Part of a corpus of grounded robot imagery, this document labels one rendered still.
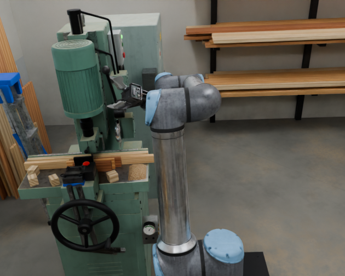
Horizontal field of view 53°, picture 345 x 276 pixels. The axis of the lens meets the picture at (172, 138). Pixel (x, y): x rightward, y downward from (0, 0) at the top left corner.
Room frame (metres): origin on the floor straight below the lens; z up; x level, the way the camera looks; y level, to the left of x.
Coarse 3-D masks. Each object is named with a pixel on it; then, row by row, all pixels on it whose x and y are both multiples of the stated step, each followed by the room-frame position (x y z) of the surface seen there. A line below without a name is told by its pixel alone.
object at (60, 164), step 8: (48, 160) 1.47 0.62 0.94; (56, 160) 1.47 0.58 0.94; (64, 160) 1.47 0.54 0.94; (128, 160) 1.47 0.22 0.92; (136, 160) 1.47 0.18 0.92; (144, 160) 1.47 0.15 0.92; (152, 160) 1.47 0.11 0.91; (40, 168) 1.46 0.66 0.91; (48, 168) 1.46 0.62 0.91; (56, 168) 1.46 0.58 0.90
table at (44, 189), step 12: (120, 168) 1.43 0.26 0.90; (24, 180) 1.37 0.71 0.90; (48, 180) 1.36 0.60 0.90; (60, 180) 1.36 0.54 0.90; (120, 180) 1.33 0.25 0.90; (132, 180) 1.33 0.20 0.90; (144, 180) 1.32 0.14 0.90; (24, 192) 1.30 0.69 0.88; (36, 192) 1.30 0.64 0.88; (48, 192) 1.30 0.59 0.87; (60, 192) 1.31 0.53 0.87; (108, 192) 1.31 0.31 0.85; (120, 192) 1.31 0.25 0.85; (60, 204) 1.22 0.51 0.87
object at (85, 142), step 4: (96, 128) 1.55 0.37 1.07; (96, 132) 1.51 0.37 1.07; (92, 136) 1.46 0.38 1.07; (96, 136) 1.48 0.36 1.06; (80, 140) 1.43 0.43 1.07; (84, 140) 1.43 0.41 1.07; (88, 140) 1.43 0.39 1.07; (92, 140) 1.43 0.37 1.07; (96, 140) 1.47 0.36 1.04; (80, 144) 1.42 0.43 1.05; (84, 144) 1.42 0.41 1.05; (88, 144) 1.42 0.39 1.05; (92, 144) 1.42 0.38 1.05; (96, 144) 1.45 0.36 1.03; (84, 148) 1.42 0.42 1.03; (92, 148) 1.42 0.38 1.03; (96, 148) 1.44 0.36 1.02; (88, 152) 1.42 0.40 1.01; (92, 152) 1.42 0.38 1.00
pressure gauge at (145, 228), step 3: (147, 222) 1.27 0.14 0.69; (150, 222) 1.27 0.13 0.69; (144, 225) 1.26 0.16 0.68; (147, 225) 1.25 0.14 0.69; (150, 225) 1.25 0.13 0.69; (153, 225) 1.26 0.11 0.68; (144, 228) 1.25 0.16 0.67; (147, 228) 1.25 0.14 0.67; (153, 228) 1.25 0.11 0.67; (144, 231) 1.25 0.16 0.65; (147, 231) 1.25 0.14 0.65; (150, 231) 1.25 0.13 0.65; (153, 231) 1.25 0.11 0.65; (147, 234) 1.25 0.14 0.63; (150, 234) 1.25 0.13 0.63
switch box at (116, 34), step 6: (114, 30) 1.83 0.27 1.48; (120, 30) 1.84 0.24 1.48; (108, 36) 1.75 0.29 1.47; (114, 36) 1.75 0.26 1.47; (120, 36) 1.79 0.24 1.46; (108, 42) 1.75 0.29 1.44; (114, 42) 1.75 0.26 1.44; (120, 42) 1.76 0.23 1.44; (120, 48) 1.75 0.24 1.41; (120, 54) 1.75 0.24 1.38; (114, 60) 1.75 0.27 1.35; (120, 60) 1.75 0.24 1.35
